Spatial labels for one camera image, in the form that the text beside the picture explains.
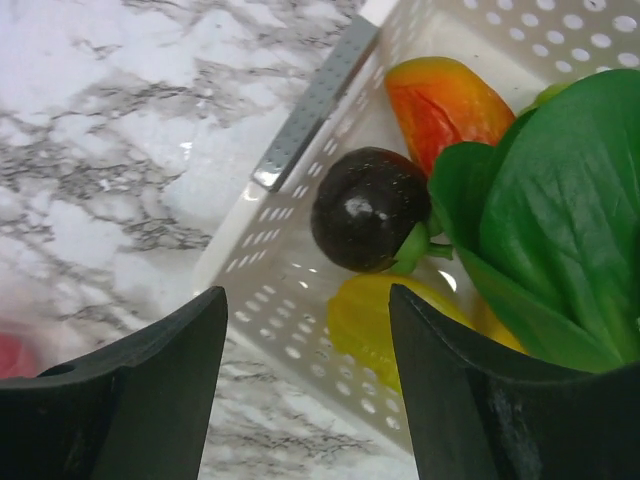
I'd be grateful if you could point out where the white perforated plastic basket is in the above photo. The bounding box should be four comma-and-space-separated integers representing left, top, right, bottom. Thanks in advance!
194, 1, 639, 452

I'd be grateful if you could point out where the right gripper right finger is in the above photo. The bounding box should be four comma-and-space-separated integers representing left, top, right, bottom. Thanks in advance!
389, 285, 639, 480

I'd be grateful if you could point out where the yellow toy star fruit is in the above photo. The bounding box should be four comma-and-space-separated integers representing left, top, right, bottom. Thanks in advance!
327, 273, 525, 393

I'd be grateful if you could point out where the green toy bok choy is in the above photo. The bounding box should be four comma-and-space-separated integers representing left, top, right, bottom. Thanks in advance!
429, 69, 639, 373

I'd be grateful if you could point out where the orange yellow toy mango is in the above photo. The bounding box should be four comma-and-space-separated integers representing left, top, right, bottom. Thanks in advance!
384, 56, 516, 175

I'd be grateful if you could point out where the red toy tomato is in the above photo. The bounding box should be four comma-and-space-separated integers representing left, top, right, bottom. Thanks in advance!
0, 332, 39, 379

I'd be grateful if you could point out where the dark purple toy mangosteen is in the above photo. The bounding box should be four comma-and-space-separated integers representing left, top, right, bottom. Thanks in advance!
310, 147, 453, 275

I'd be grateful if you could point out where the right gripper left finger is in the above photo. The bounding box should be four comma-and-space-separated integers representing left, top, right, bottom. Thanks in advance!
1, 287, 228, 480

